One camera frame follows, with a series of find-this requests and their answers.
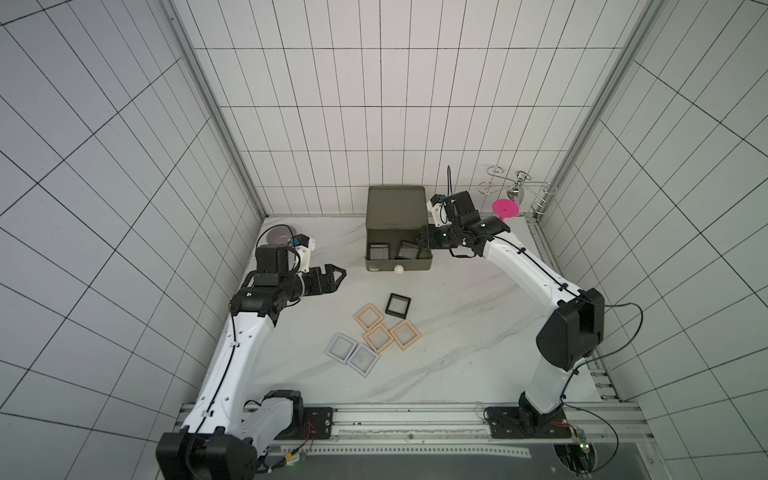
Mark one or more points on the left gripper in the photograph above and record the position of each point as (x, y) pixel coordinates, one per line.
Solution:
(320, 287)

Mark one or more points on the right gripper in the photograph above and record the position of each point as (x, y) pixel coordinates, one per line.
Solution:
(432, 235)

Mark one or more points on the black brooch box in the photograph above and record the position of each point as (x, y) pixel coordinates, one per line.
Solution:
(378, 251)
(398, 306)
(408, 250)

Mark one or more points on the three-tier drawer cabinet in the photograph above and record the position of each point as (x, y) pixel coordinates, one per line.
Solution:
(395, 214)

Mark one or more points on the peach brooch box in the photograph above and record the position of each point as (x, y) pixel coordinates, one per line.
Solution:
(378, 338)
(405, 334)
(368, 317)

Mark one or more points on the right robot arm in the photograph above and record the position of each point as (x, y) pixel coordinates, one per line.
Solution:
(574, 317)

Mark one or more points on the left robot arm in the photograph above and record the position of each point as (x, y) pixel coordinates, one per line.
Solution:
(218, 439)

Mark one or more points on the peach brooch box top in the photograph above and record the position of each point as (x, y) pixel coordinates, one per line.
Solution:
(368, 317)

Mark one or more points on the white brooch box left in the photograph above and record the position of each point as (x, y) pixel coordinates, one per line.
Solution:
(341, 348)

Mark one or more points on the white brooch box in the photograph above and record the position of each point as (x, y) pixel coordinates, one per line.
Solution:
(341, 348)
(363, 359)

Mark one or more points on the white brooch box right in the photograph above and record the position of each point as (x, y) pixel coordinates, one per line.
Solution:
(363, 359)

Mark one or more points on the purple bowl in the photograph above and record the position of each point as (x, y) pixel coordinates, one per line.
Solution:
(280, 234)

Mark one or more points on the pink plastic goblet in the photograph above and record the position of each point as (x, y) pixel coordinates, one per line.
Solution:
(505, 208)

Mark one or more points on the chrome glass rack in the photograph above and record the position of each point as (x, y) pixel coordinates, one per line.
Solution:
(519, 187)

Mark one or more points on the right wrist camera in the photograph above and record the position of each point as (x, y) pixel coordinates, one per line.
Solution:
(455, 209)

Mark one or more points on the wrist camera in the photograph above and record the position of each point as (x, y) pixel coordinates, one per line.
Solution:
(303, 246)
(455, 209)

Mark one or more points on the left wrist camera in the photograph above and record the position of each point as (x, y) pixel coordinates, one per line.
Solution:
(303, 246)

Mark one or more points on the aluminium mounting rail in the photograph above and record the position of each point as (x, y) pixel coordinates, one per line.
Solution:
(459, 428)

